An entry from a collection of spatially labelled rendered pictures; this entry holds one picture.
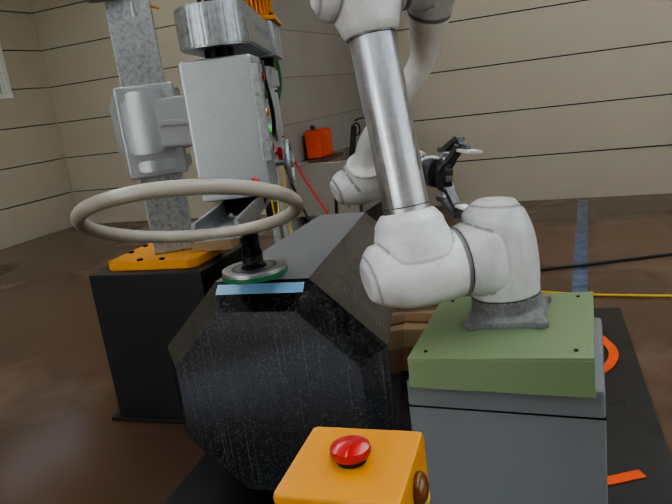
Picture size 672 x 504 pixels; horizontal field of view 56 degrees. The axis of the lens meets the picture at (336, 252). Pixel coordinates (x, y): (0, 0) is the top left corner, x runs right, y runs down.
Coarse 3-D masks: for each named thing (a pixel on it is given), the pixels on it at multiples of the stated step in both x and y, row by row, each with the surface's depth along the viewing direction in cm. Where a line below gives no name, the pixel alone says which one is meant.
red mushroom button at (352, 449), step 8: (336, 440) 60; (344, 440) 60; (352, 440) 60; (360, 440) 60; (368, 440) 60; (336, 448) 59; (344, 448) 59; (352, 448) 58; (360, 448) 59; (368, 448) 59; (336, 456) 58; (344, 456) 58; (352, 456) 58; (360, 456) 58; (344, 464) 58; (352, 464) 58
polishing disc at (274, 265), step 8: (232, 264) 214; (240, 264) 213; (272, 264) 208; (280, 264) 206; (224, 272) 205; (232, 272) 204; (240, 272) 203; (248, 272) 202; (256, 272) 200; (264, 272) 199; (272, 272) 200
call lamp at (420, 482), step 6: (420, 474) 58; (414, 480) 58; (420, 480) 58; (426, 480) 58; (414, 486) 57; (420, 486) 57; (426, 486) 58; (414, 492) 57; (420, 492) 57; (426, 492) 58; (414, 498) 57; (420, 498) 57; (426, 498) 58
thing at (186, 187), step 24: (120, 192) 114; (144, 192) 113; (168, 192) 113; (192, 192) 114; (216, 192) 116; (240, 192) 118; (264, 192) 121; (288, 192) 127; (72, 216) 124; (288, 216) 145; (120, 240) 148; (144, 240) 152; (168, 240) 156; (192, 240) 158
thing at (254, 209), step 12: (228, 204) 203; (252, 204) 183; (264, 204) 207; (204, 216) 170; (216, 216) 183; (240, 216) 162; (252, 216) 180; (192, 228) 159; (204, 228) 167; (204, 240) 159; (216, 240) 159
